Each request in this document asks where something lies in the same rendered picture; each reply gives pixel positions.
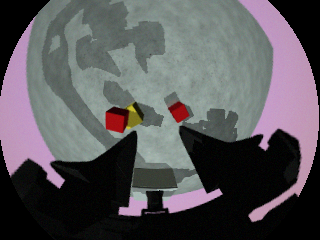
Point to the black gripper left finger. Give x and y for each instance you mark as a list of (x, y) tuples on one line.
[(110, 173)]

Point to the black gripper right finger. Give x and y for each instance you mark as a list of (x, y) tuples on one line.
[(214, 159)]

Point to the yellow cube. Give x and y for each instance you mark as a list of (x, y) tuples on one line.
[(135, 115)]

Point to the red cube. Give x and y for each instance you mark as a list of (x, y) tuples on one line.
[(178, 111), (116, 119)]

